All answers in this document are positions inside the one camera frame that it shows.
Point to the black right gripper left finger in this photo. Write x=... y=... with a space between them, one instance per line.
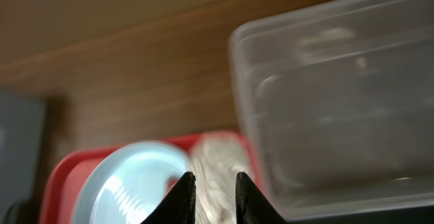
x=178 y=206

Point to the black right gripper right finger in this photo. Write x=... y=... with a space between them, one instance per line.
x=251 y=205

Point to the white napkin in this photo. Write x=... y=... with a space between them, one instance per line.
x=215 y=161

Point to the black waste tray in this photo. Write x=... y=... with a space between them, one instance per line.
x=420 y=215

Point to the large light blue plate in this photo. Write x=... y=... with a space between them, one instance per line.
x=130 y=183

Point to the red plastic tray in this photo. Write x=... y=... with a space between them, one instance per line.
x=68 y=177

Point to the clear plastic bin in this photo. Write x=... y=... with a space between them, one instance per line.
x=338 y=101

